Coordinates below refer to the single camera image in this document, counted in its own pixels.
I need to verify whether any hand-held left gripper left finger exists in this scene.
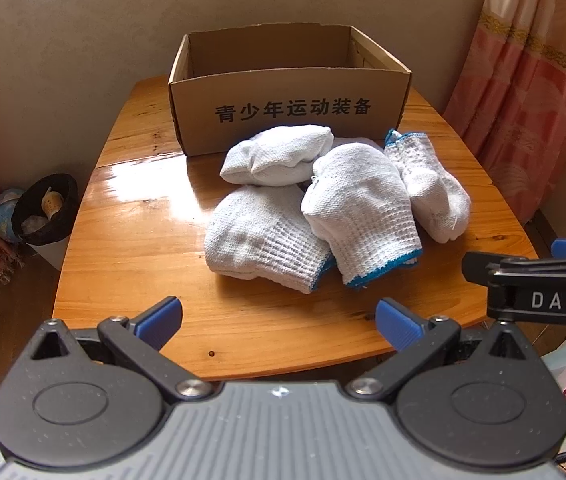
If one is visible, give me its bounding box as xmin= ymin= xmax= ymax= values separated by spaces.
xmin=28 ymin=296 xmax=214 ymax=402

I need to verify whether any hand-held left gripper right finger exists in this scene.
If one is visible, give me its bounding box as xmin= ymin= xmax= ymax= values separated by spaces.
xmin=350 ymin=297 xmax=539 ymax=403

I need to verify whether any white knit glove blue cuff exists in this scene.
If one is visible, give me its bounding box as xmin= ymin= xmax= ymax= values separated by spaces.
xmin=300 ymin=142 xmax=423 ymax=290
xmin=220 ymin=125 xmax=335 ymax=187
xmin=383 ymin=130 xmax=471 ymax=244
xmin=204 ymin=185 xmax=337 ymax=295

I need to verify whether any brown cardboard box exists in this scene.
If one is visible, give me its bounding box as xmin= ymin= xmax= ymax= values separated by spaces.
xmin=168 ymin=22 xmax=412 ymax=157

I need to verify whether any black lined trash bin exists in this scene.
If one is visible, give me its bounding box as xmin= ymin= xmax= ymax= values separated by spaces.
xmin=17 ymin=173 xmax=80 ymax=271

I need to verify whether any pink patterned curtain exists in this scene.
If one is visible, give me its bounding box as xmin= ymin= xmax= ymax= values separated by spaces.
xmin=443 ymin=0 xmax=566 ymax=224

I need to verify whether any blue globe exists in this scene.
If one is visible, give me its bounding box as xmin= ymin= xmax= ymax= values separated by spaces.
xmin=0 ymin=188 xmax=26 ymax=243

